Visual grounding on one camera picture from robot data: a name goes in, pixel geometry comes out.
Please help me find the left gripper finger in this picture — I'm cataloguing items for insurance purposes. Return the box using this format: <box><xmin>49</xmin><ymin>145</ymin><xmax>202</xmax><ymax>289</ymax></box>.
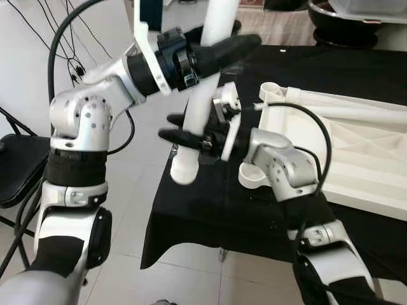
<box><xmin>188</xmin><ymin>19</ymin><xmax>243</xmax><ymax>46</ymax></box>
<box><xmin>193</xmin><ymin>33</ymin><xmax>263</xmax><ymax>81</ymax></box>

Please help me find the beige cloth covered table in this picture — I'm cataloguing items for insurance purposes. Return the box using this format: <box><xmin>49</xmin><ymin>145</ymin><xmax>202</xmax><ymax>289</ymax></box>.
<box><xmin>238</xmin><ymin>5</ymin><xmax>320</xmax><ymax>46</ymax></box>

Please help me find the black tablecloth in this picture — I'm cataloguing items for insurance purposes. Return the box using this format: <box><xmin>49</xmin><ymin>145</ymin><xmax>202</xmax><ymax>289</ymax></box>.
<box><xmin>140</xmin><ymin>43</ymin><xmax>407</xmax><ymax>285</ymax></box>

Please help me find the black round wok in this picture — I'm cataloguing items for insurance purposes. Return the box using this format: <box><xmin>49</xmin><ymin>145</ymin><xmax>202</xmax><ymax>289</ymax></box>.
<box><xmin>308</xmin><ymin>0</ymin><xmax>407</xmax><ymax>50</ymax></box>

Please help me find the clear plastic storage box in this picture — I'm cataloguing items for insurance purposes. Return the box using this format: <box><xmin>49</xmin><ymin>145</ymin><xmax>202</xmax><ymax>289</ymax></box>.
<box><xmin>331</xmin><ymin>0</ymin><xmax>407</xmax><ymax>24</ymax></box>

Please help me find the black folding chair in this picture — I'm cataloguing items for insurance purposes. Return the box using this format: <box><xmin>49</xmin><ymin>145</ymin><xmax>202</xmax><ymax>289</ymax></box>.
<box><xmin>0</xmin><ymin>105</ymin><xmax>53</xmax><ymax>237</ymax></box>

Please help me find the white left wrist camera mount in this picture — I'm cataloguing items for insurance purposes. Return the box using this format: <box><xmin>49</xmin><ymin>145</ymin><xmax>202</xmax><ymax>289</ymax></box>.
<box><xmin>132</xmin><ymin>0</ymin><xmax>174</xmax><ymax>97</ymax></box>

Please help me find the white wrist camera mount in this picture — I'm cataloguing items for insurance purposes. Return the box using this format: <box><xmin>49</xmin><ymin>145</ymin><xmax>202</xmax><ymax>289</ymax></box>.
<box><xmin>132</xmin><ymin>0</ymin><xmax>174</xmax><ymax>97</ymax></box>
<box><xmin>212</xmin><ymin>81</ymin><xmax>244</xmax><ymax>163</ymax></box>

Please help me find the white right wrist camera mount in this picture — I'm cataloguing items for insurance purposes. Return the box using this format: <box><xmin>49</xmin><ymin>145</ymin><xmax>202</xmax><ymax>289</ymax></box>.
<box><xmin>212</xmin><ymin>81</ymin><xmax>244</xmax><ymax>163</ymax></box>

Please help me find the thin black wall cable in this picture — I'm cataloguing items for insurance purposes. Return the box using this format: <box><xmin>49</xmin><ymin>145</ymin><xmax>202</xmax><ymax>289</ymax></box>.
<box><xmin>22</xmin><ymin>0</ymin><xmax>88</xmax><ymax>88</ymax></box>

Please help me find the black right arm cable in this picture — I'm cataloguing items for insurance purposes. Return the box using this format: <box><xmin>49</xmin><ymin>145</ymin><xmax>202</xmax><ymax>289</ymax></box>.
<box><xmin>254</xmin><ymin>102</ymin><xmax>333</xmax><ymax>305</ymax></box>

